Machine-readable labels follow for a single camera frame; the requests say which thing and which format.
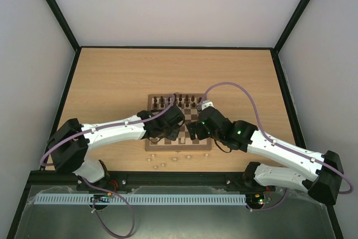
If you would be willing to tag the black frame post right rear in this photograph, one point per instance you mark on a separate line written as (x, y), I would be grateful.
(299, 10)

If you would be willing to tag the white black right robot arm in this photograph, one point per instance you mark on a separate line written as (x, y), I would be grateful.
(317, 174)

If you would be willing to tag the black frame post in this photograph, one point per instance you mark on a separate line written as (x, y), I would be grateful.
(299, 10)
(53, 5)

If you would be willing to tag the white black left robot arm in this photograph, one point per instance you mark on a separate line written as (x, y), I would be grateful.
(70, 144)

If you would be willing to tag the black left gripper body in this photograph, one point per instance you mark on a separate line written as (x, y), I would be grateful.
(172, 136)

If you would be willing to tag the black frame post left rear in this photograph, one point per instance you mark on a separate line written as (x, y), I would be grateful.
(53, 5)

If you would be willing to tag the light blue cable duct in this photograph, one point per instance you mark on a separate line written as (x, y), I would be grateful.
(141, 199)

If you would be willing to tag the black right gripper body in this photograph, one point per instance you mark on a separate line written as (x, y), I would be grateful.
(196, 128)

